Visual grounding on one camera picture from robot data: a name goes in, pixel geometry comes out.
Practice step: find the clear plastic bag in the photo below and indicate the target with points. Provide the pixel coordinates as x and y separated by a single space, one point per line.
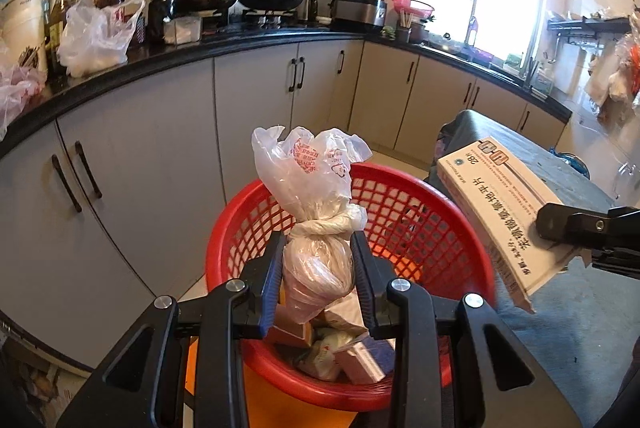
315 273

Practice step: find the hanging plastic bags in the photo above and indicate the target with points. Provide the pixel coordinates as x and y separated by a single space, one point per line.
617 68

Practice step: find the gas stove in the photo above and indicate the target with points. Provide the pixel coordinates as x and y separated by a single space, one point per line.
265 20

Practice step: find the white electric kettle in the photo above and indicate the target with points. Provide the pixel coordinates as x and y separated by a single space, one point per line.
22 28

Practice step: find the blue plastic item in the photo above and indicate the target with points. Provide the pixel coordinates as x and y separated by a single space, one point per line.
572 163

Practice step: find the orange stool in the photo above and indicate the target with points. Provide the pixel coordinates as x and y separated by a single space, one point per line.
215 388

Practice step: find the white printed medicine box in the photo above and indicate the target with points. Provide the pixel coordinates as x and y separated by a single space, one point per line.
495 208

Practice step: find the kitchen base cabinets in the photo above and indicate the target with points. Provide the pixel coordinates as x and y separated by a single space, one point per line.
150 148

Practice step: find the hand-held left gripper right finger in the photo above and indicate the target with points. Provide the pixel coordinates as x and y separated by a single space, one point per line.
371 303

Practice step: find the black wall rack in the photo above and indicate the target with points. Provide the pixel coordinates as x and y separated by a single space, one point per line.
585 28

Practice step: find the chopstick holder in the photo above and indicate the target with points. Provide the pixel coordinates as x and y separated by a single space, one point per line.
405 25

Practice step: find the silver rice cooker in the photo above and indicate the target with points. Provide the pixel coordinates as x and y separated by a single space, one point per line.
359 10

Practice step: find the clear plastic container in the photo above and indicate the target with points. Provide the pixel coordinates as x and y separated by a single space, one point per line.
184 29

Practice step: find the clear dish soap bottle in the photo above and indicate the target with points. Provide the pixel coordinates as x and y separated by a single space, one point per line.
472 32

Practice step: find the pink plastic bag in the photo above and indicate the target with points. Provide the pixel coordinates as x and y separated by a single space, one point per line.
15 93

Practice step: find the cooking oil bottle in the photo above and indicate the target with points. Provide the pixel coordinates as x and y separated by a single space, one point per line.
54 33

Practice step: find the white pink carton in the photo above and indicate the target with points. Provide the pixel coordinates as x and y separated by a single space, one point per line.
360 363

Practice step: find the white red-printed plastic bag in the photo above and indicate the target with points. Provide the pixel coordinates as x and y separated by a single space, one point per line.
320 355

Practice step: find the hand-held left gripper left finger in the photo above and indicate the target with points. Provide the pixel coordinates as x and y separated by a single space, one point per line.
270 288

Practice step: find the pink colander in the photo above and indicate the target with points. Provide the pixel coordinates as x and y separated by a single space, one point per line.
412 7

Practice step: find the red plastic basket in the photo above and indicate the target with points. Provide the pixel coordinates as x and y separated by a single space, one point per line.
430 233

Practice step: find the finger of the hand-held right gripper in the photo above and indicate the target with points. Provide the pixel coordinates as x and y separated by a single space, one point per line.
590 228
620 262

